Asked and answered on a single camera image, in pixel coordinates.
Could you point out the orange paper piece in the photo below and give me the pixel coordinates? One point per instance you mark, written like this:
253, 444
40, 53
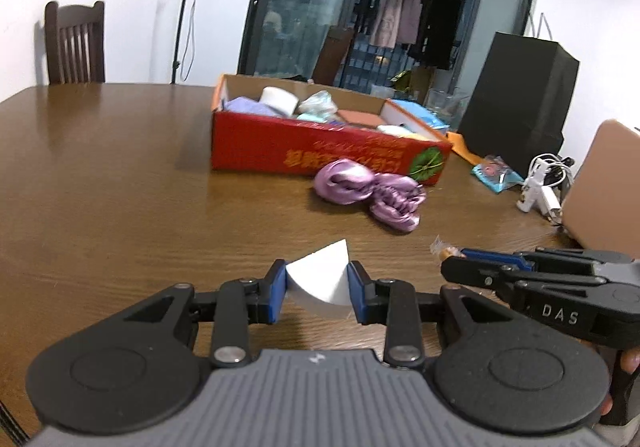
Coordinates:
462, 147

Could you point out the iridescent crumpled bag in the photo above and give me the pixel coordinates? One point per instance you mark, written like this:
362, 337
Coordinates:
318, 102

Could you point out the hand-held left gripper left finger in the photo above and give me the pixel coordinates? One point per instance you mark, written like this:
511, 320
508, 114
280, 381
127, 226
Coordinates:
277, 289

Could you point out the white wedge sponge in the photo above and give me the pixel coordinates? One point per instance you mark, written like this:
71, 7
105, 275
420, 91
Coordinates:
320, 277

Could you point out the person's right hand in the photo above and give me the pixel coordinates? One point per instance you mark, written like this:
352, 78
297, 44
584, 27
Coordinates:
625, 377

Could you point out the white tape roll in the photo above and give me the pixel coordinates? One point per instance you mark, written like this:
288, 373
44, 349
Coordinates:
277, 101

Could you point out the small clear candy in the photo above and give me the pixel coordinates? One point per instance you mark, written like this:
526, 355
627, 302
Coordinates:
445, 249

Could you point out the white and yellow plush toy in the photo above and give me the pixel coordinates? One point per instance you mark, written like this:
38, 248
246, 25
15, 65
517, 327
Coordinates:
395, 129

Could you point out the light blue cloth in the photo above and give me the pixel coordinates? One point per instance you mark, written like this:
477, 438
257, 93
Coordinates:
312, 117

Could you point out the dark hanging clothes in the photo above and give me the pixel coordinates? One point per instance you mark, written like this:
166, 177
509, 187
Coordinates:
442, 27

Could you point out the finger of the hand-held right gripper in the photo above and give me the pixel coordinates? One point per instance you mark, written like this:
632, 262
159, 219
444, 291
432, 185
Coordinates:
500, 257
470, 272

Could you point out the purple satin scrunchie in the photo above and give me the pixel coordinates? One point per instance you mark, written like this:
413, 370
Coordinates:
345, 184

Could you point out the dark wooden chair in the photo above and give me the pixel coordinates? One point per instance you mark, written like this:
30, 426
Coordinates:
75, 42

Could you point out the sliding glass door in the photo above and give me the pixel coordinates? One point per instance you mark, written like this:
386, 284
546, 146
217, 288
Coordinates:
300, 2

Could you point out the small blue snack packet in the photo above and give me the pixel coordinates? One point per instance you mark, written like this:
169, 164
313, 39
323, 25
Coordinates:
495, 174

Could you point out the brown chair behind door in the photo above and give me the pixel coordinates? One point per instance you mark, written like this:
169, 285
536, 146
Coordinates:
332, 54

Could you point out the blue wet wipes pack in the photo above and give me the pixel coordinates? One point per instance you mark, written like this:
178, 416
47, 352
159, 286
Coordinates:
420, 112

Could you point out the clear glass cup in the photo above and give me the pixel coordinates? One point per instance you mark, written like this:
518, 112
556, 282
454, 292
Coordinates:
442, 107

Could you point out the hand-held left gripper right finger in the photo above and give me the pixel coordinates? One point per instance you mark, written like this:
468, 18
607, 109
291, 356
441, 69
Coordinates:
357, 292

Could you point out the red cardboard box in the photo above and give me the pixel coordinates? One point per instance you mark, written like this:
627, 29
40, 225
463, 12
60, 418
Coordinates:
260, 142

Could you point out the purple fabric pouch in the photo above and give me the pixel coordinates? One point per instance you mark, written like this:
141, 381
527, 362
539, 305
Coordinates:
247, 106

